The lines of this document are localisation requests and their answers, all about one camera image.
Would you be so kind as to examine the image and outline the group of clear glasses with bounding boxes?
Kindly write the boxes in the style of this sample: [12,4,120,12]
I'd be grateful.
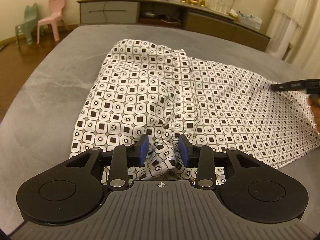
[209,0,229,13]

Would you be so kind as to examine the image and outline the white printed box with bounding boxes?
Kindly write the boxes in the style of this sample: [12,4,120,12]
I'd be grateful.
[237,11,263,29]

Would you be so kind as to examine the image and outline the white curtain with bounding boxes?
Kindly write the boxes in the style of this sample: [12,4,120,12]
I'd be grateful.
[265,0,320,71]

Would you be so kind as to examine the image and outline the pink plastic chair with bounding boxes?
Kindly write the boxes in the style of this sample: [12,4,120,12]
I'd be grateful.
[37,0,69,44]

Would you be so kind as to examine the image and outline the white black patterned pants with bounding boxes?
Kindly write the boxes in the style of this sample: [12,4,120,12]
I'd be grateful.
[69,39,320,187]

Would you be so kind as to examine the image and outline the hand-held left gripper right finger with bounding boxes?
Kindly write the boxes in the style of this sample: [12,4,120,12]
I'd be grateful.
[178,134,260,189]

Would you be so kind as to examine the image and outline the person's right hand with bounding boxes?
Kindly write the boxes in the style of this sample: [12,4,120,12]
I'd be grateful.
[307,94,320,133]

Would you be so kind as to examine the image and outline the grey television cabinet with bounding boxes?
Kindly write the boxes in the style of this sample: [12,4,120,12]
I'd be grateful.
[77,0,272,53]

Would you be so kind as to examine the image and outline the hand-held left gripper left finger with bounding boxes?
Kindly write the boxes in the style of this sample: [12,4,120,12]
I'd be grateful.
[65,134,149,189]

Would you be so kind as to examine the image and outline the green plastic chair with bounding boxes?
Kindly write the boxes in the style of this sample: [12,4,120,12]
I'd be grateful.
[15,2,41,48]

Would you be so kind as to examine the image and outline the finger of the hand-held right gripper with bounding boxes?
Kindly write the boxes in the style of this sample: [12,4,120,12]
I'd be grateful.
[271,79,320,94]

